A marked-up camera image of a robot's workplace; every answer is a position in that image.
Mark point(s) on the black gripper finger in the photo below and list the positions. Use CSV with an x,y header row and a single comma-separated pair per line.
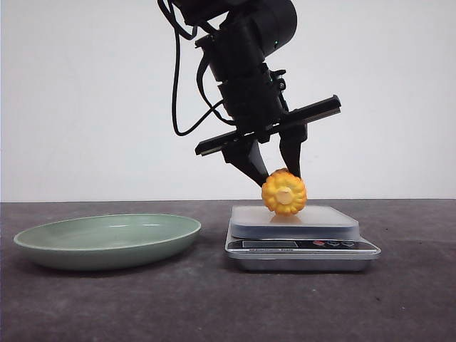
x,y
245,156
290,147

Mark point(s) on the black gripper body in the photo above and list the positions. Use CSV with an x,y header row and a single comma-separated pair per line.
x,y
258,108

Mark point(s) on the yellow corn cob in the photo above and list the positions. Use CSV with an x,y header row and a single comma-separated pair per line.
x,y
284,193

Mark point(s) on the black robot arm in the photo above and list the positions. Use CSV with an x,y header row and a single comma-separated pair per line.
x,y
240,35

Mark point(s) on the silver kitchen scale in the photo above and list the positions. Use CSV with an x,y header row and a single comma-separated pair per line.
x,y
318,238

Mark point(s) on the green plate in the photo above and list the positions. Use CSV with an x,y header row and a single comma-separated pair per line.
x,y
106,242

